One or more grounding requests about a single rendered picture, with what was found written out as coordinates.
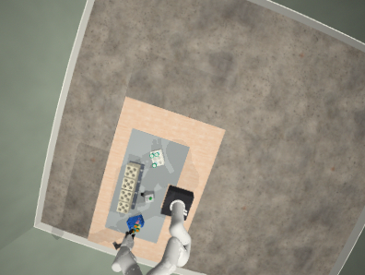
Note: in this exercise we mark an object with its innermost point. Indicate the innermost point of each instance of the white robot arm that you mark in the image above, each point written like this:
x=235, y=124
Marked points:
x=174, y=255

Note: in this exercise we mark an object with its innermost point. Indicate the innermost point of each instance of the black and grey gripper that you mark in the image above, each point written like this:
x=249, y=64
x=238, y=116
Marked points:
x=128, y=240

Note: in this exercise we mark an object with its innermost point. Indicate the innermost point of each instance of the blue tube rack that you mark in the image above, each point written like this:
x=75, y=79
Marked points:
x=131, y=222

